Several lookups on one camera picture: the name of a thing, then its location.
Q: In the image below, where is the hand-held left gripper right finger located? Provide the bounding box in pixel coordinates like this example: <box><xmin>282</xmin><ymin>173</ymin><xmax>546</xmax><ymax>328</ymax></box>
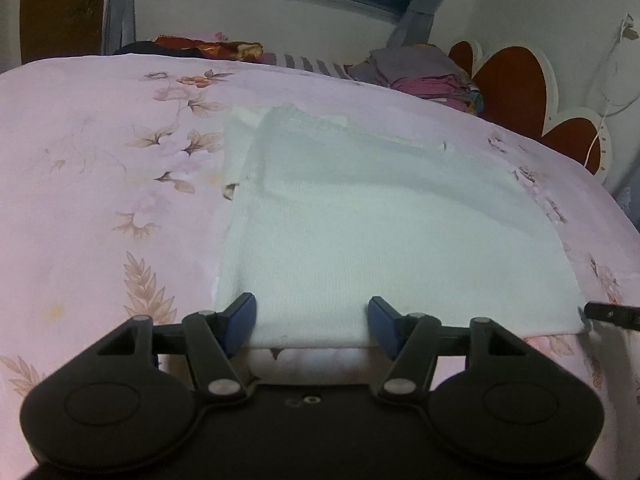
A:
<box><xmin>367</xmin><ymin>296</ymin><xmax>532</xmax><ymax>404</ymax></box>

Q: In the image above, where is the brown wooden door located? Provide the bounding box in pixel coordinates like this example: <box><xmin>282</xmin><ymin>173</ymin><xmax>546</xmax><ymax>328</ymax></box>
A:
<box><xmin>20</xmin><ymin>0</ymin><xmax>108</xmax><ymax>66</ymax></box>

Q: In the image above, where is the grey curtain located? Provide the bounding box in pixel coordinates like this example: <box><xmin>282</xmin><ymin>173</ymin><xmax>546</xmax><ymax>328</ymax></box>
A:
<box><xmin>102</xmin><ymin>0</ymin><xmax>139</xmax><ymax>56</ymax></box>
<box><xmin>387</xmin><ymin>0</ymin><xmax>453</xmax><ymax>47</ymax></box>

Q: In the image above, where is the stack of folded clothes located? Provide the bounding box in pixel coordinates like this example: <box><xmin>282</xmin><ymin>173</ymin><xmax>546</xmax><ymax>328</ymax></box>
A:
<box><xmin>345</xmin><ymin>46</ymin><xmax>485</xmax><ymax>117</ymax></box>

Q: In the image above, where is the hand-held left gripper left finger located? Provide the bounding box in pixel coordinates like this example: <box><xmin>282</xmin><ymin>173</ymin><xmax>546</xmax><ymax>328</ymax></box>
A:
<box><xmin>92</xmin><ymin>292</ymin><xmax>257</xmax><ymax>404</ymax></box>

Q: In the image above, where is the white knitted sweater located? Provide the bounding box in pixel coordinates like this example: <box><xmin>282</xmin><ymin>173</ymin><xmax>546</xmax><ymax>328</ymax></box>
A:
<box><xmin>215</xmin><ymin>102</ymin><xmax>592</xmax><ymax>351</ymax></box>

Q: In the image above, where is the red and white headboard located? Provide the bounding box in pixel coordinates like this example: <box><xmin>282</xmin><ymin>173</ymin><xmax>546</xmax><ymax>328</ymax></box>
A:
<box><xmin>447</xmin><ymin>40</ymin><xmax>613</xmax><ymax>186</ymax></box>

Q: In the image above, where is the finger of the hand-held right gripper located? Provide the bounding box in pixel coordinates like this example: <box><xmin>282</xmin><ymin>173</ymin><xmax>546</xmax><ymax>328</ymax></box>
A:
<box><xmin>583</xmin><ymin>301</ymin><xmax>640</xmax><ymax>332</ymax></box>

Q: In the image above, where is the white wall socket with plug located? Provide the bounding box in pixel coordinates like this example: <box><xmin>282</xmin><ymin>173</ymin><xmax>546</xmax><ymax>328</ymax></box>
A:
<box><xmin>619</xmin><ymin>12</ymin><xmax>640</xmax><ymax>42</ymax></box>

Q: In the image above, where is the blue patterned fabric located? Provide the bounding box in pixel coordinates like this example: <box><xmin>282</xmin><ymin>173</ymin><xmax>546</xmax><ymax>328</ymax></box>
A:
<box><xmin>616</xmin><ymin>186</ymin><xmax>640</xmax><ymax>233</ymax></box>

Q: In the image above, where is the white cable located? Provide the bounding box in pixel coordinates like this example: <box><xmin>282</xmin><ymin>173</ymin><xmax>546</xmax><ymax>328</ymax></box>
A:
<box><xmin>581</xmin><ymin>25</ymin><xmax>640</xmax><ymax>170</ymax></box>

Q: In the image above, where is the pink floral bed sheet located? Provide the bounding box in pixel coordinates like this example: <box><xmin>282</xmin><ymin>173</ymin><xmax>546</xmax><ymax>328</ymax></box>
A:
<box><xmin>0</xmin><ymin>52</ymin><xmax>640</xmax><ymax>476</ymax></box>

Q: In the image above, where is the dark cloth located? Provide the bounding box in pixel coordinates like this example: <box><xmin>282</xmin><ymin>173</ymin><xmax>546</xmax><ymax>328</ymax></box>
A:
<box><xmin>112</xmin><ymin>41</ymin><xmax>161</xmax><ymax>56</ymax></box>

